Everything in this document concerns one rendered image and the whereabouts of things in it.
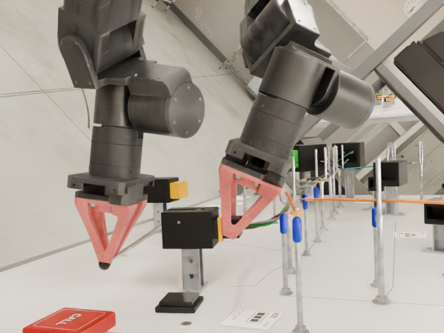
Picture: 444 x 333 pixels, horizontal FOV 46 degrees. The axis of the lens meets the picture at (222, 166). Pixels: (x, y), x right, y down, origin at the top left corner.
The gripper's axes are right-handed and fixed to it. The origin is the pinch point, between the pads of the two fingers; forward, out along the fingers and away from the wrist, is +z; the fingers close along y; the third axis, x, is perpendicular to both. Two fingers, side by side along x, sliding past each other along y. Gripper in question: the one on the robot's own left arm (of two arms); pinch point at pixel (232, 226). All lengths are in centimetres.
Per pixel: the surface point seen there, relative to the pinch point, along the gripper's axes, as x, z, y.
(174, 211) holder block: 6.4, 0.6, -1.4
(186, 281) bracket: 2.5, 7.4, -1.0
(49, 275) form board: 20.2, 16.8, 6.0
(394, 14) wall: -61, -198, 739
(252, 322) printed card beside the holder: -5.4, 4.9, -10.3
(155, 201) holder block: 16.8, 9.9, 35.1
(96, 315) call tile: 6.2, 6.1, -18.6
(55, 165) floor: 107, 54, 193
